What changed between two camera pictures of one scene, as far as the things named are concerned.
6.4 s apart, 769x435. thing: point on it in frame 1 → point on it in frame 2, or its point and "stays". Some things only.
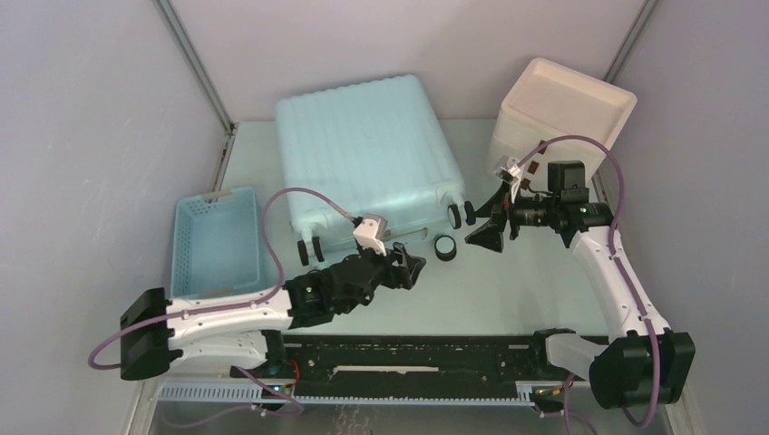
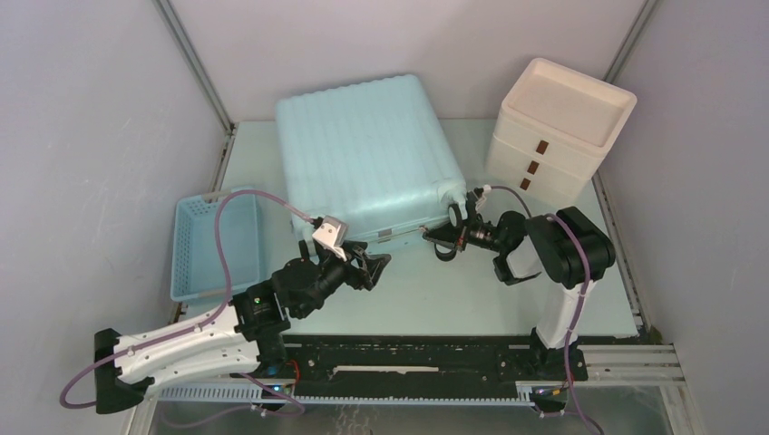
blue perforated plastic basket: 219,245 stays
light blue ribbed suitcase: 372,145 stays
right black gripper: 490,235 → 448,236
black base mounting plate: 400,366 stays
